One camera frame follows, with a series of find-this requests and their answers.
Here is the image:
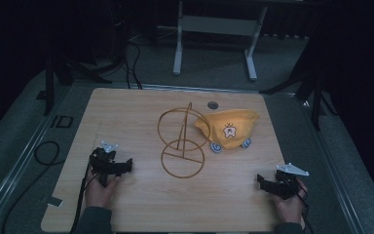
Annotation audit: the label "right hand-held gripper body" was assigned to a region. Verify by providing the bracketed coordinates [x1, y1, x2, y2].
[267, 162, 310, 201]

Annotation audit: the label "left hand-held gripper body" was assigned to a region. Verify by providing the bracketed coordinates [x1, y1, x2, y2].
[89, 140, 125, 188]

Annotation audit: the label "person's right hand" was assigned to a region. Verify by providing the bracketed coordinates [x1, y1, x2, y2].
[270, 177, 309, 226]

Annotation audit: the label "person's left hand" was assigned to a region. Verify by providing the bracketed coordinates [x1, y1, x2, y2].
[84, 168, 121, 209]

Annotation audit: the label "yellow cartoon hat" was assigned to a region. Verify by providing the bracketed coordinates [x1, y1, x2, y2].
[193, 108, 261, 154]

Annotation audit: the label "black tripod stand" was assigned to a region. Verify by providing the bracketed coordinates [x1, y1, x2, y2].
[258, 28, 339, 133]
[36, 28, 118, 117]

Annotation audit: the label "right hand-held gripper cable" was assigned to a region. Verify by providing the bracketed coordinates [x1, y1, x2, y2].
[295, 190, 316, 234]

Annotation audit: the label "hand-held gripper cable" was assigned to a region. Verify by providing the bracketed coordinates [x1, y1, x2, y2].
[69, 161, 94, 234]
[295, 190, 316, 234]

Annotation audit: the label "left hand-held gripper cable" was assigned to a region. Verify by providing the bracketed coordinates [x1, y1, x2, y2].
[69, 161, 94, 234]

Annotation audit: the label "golden wire hat stand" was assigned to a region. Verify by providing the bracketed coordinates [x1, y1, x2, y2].
[157, 101, 211, 179]

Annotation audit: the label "black floor cable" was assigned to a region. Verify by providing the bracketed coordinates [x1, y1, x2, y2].
[1, 139, 61, 234]

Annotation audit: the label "black hanging cables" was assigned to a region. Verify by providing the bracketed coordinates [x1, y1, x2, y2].
[122, 38, 144, 91]

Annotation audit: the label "white metal desk frame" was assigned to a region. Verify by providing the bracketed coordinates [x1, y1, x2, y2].
[171, 0, 269, 82]

